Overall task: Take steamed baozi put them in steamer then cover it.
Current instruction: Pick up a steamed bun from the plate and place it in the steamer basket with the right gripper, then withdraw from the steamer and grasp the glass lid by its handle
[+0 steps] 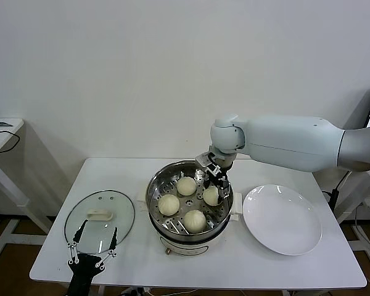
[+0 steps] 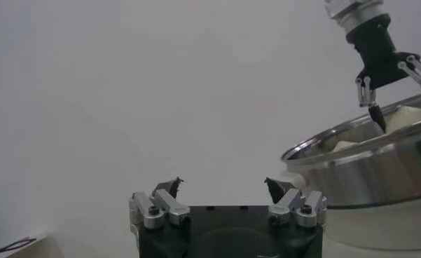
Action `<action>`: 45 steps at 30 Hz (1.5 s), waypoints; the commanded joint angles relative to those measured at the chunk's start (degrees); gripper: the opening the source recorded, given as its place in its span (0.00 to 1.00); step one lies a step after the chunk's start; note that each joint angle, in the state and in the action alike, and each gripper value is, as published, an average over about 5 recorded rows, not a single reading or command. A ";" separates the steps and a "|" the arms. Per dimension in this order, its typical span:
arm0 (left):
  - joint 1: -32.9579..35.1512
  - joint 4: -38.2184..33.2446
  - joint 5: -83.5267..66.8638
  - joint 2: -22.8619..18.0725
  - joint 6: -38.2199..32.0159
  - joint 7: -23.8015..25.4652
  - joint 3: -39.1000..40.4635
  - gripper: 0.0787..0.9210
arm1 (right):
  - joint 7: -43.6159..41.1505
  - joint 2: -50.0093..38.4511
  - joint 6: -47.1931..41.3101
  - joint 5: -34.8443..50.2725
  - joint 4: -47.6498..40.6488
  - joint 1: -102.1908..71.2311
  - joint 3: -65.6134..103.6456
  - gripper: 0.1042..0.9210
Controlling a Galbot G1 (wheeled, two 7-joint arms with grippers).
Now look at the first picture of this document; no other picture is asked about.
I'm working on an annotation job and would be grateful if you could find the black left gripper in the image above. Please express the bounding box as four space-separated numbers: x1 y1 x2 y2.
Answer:
65 219 119 296

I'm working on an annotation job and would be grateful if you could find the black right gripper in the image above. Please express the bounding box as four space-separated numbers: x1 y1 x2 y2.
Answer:
202 165 231 205

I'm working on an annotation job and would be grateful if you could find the white steamed baozi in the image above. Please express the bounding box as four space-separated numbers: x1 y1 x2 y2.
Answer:
176 176 197 196
184 209 207 232
202 186 220 207
158 194 180 216

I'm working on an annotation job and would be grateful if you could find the glass lid with white handle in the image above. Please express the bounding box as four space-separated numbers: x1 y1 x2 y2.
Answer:
64 190 135 255

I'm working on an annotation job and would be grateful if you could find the stainless steel steamer basket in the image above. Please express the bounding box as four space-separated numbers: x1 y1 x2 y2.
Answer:
146 160 234 238

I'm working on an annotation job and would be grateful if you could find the white electric cooker pot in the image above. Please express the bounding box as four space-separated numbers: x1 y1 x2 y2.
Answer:
136 184 243 258

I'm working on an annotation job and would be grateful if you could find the white round plate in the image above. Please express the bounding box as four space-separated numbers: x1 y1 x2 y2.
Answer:
242 184 323 256

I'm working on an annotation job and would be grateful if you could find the white side table with tools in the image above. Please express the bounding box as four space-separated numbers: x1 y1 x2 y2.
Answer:
0 118 52 263

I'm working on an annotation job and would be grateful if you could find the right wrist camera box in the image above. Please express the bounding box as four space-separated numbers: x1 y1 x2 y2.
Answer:
195 152 222 175

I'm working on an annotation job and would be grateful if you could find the black cable with pole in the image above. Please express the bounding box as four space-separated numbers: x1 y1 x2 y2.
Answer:
322 169 353 215

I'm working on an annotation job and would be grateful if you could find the white laptop charging cable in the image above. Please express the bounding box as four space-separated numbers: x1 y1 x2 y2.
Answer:
338 171 353 188

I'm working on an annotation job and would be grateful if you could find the thin black looped cable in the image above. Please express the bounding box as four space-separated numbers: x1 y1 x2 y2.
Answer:
0 131 21 155

